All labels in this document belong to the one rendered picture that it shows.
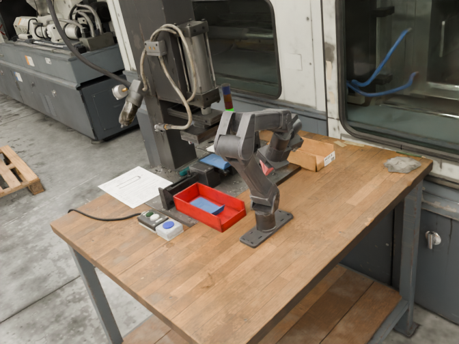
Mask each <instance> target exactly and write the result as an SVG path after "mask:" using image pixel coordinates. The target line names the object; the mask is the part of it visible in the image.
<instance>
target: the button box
mask: <svg viewBox="0 0 459 344"><path fill-rule="evenodd" d="M73 210H74V211H75V212H78V213H80V214H82V215H84V216H87V217H90V218H93V219H96V220H104V221H112V220H124V219H127V218H131V217H133V216H137V215H139V216H138V217H137V219H138V221H139V224H140V225H142V226H144V227H145V228H147V229H149V230H150V231H152V232H154V233H157V232H156V227H157V226H159V225H160V224H162V223H163V222H165V221H166V220H168V219H169V217H168V216H166V215H164V214H161V213H160V212H158V211H156V210H154V209H152V208H151V209H150V210H148V211H146V212H142V213H136V214H132V215H130V216H125V217H122V218H97V217H95V216H90V215H89V214H86V213H84V212H82V211H80V210H76V209H69V210H68V213H70V211H73ZM147 212H153V213H154V214H158V215H159V218H158V219H156V220H152V219H151V217H146V216H145V214H146V213H147Z"/></svg>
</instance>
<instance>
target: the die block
mask: <svg viewBox="0 0 459 344"><path fill-rule="evenodd" d="M226 169H227V170H228V171H229V173H228V174H230V175H235V174H237V173H238V172H237V170H236V169H235V168H234V167H233V166H232V165H231V166H229V167H228V168H226ZM190 172H197V173H198V176H199V181H197V182H199V183H200V184H203V185H205V186H208V187H211V188H215V187H216V186H218V185H219V184H221V180H220V176H219V173H216V172H214V170H213V171H211V172H209V173H207V174H203V173H200V172H198V171H195V170H193V169H190ZM194 184H195V183H194Z"/></svg>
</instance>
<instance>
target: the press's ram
mask: <svg viewBox="0 0 459 344"><path fill-rule="evenodd" d="M210 107H211V104H210V105H208V106H207V107H206V109H203V108H201V107H200V106H191V105H189V108H190V110H191V114H192V121H195V122H194V123H193V125H191V126H190V127H189V128H187V129H185V130H181V131H180V134H181V137H182V139H183V140H185V141H188V142H189V144H193V143H196V144H200V143H203V142H204V141H206V140H208V139H210V138H212V137H213V136H215V135H217V130H218V128H219V124H220V121H221V117H222V114H223V112H224V111H220V110H216V109H212V108H210ZM167 110H168V113H169V115H173V116H176V117H180V118H183V119H189V116H188V113H187V110H186V107H185V105H184V104H177V105H175V106H173V107H170V108H168V109H167Z"/></svg>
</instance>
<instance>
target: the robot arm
mask: <svg viewBox="0 0 459 344"><path fill-rule="evenodd" d="M231 119H232V131H233V132H237V135H232V134H230V124H231ZM301 128H302V123H301V121H300V120H299V119H298V114H293V113H291V112H290V110H283V109H264V110H263V111H254V112H246V113H237V112H234V111H224V112H223V114H222V117H221V121H220V124H219V128H218V130H217V135H216V137H215V140H214V152H215V154H216V155H218V156H220V157H222V159H223V160H224V161H225V162H229V163H230V164H231V165H232V166H233V167H234V168H235V169H236V170H237V172H239V174H240V176H241V177H242V178H243V180H244V181H245V183H246V184H247V186H248V187H249V190H250V195H249V196H250V199H251V205H250V210H255V218H256V225H255V226H254V227H253V228H252V229H250V230H249V231H248V232H246V233H245V234H244V235H242V236H241V237H239V240H240V242H241V243H243V244H245V245H247V246H249V247H251V248H257V247H258V246H259V245H260V244H261V243H263V242H264V241H265V240H267V239H268V238H269V237H270V236H271V235H273V234H274V233H275V232H277V231H278V230H279V229H280V228H282V227H283V226H284V225H285V224H287V223H288V222H289V221H291V220H292V219H293V214H291V213H288V212H285V211H283V210H280V209H278V208H279V199H280V192H279V189H278V187H277V185H276V183H272V182H271V181H270V180H269V179H268V178H267V177H266V175H268V174H269V173H270V172H271V171H272V170H273V169H274V171H278V170H279V169H280V168H283V169H284V168H286V167H287V166H288V165H289V161H288V160H287V159H288V156H289V154H290V152H291V151H292V152H295V151H296V150H297V149H298V148H301V146H302V144H303V141H304V140H303V139H302V138H301V137H300V136H299V135H298V134H297V133H298V132H299V131H300V130H301ZM260 130H270V131H274V132H273V135H272V138H271V140H270V143H269V144H268V145H265V146H264V147H261V148H258V150H257V154H256V156H257V157H258V158H259V159H260V164H261V166H262V169H263V170H262V169H261V168H260V166H259V164H258V162H257V161H256V159H255V157H254V155H253V151H254V138H255V132H256V131H260Z"/></svg>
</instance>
